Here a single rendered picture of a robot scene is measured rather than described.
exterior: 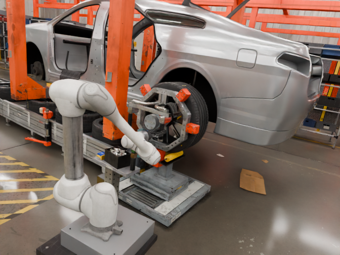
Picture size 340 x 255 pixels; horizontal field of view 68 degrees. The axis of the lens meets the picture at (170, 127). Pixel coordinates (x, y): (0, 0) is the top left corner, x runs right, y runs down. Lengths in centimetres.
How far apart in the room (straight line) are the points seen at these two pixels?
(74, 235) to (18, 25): 307
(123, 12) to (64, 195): 160
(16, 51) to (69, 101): 279
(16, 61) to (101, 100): 292
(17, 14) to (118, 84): 201
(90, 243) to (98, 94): 81
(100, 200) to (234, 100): 147
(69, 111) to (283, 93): 166
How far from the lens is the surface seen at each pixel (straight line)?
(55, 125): 350
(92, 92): 120
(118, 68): 243
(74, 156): 145
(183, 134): 212
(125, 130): 146
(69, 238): 162
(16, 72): 407
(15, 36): 404
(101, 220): 151
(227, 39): 241
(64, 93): 131
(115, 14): 248
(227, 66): 238
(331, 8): 825
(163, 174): 256
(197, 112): 215
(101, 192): 145
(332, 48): 592
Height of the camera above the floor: 143
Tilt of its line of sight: 16 degrees down
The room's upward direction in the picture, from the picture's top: 8 degrees clockwise
